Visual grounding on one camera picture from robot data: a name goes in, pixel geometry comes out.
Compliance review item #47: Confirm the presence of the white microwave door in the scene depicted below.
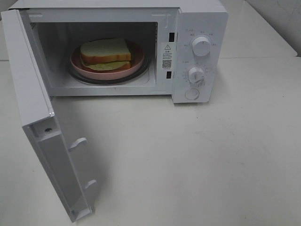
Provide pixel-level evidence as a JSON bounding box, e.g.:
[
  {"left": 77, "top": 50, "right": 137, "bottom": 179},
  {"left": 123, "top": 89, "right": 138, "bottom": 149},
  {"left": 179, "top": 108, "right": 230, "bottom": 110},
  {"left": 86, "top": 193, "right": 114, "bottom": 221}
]
[{"left": 1, "top": 9, "right": 92, "bottom": 222}]

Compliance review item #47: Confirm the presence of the white microwave oven body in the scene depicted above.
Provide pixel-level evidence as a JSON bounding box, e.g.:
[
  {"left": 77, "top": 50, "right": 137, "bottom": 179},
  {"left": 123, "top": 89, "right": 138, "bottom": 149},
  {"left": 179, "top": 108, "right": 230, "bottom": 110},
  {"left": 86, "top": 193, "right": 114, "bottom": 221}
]
[{"left": 7, "top": 0, "right": 228, "bottom": 103}]

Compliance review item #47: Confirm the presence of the pink round plate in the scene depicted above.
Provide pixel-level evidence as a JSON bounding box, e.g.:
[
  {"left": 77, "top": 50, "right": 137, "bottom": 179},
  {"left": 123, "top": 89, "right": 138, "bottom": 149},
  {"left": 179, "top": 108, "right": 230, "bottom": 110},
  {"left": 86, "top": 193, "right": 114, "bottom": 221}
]
[{"left": 70, "top": 41, "right": 148, "bottom": 83}]

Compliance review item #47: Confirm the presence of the white warning sticker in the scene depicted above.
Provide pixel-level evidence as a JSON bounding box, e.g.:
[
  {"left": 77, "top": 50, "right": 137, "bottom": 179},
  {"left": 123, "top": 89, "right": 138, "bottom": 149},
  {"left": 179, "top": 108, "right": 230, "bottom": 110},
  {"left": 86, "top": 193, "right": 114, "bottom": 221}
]
[{"left": 160, "top": 42, "right": 175, "bottom": 70}]

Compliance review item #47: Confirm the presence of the sandwich with lettuce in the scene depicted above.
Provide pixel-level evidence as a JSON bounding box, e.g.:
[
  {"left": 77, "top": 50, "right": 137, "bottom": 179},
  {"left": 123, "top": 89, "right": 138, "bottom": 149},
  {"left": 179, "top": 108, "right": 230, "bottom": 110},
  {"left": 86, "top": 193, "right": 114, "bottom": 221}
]
[{"left": 80, "top": 38, "right": 132, "bottom": 72}]

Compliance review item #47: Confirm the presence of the lower white timer knob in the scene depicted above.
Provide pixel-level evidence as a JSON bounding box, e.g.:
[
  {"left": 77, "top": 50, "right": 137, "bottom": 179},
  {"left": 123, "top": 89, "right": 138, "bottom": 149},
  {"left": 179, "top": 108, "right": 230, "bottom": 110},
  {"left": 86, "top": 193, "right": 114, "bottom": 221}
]
[{"left": 188, "top": 67, "right": 206, "bottom": 84}]

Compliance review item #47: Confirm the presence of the upper white power knob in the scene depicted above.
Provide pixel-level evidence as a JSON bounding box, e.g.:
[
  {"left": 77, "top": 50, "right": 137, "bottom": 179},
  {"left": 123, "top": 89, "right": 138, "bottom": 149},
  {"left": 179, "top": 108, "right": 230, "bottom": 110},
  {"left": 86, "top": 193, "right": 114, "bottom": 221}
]
[{"left": 191, "top": 35, "right": 212, "bottom": 57}]

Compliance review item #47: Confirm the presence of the glass microwave turntable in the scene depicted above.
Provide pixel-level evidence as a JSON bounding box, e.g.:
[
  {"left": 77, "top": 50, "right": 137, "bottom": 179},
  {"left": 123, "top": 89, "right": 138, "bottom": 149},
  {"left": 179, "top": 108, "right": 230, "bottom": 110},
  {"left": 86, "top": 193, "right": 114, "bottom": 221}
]
[{"left": 68, "top": 57, "right": 151, "bottom": 85}]

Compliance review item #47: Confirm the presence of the round white door button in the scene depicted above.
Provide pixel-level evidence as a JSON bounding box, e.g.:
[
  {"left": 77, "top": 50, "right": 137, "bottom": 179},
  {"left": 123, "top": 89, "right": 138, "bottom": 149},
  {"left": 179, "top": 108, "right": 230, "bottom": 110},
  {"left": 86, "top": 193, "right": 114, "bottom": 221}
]
[{"left": 185, "top": 89, "right": 199, "bottom": 100}]

